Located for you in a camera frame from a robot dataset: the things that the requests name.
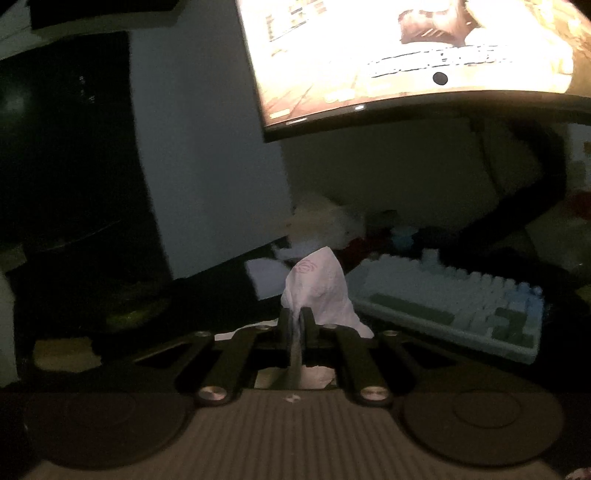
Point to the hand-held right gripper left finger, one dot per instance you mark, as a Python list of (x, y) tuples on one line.
[(287, 330)]

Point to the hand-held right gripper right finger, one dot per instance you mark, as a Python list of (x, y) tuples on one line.
[(309, 330)]

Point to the white tissue with pink print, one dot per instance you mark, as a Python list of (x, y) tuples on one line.
[(323, 286)]

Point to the flat white paper sheet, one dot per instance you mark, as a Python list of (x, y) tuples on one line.
[(268, 277)]

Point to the crumpled white paper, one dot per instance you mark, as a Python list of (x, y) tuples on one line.
[(295, 251)]

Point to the small teal box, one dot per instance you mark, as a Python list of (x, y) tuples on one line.
[(404, 239)]

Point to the loose white keycap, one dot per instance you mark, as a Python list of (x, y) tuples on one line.
[(430, 256)]

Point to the white and green keyboard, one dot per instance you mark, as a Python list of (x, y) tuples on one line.
[(452, 304)]

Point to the tan cardboard piece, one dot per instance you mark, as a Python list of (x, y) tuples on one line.
[(67, 354)]

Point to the curved computer monitor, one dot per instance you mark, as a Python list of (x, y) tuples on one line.
[(392, 55)]

